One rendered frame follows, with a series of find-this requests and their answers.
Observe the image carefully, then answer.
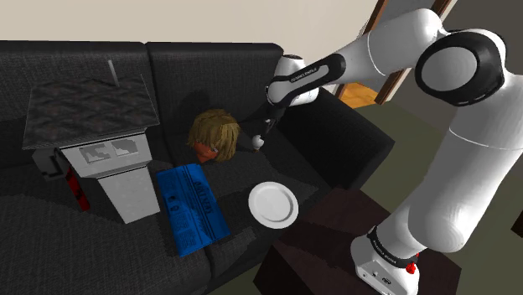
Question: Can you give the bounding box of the blond-haired doll head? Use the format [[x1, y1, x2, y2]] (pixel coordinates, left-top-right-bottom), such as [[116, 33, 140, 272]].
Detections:
[[187, 107, 242, 164]]

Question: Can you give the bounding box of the black fabric sofa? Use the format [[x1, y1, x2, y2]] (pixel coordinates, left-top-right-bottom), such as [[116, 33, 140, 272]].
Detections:
[[0, 39, 396, 295]]

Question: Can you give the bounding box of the white round plate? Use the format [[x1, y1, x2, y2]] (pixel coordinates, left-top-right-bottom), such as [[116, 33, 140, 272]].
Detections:
[[247, 181, 300, 230]]

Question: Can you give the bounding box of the dark robot stand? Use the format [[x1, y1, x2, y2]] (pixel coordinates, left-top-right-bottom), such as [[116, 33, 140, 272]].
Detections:
[[253, 188, 463, 295]]

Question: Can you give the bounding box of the red and black flat box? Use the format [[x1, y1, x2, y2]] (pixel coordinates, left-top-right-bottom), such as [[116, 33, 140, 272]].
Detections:
[[64, 165, 91, 213]]

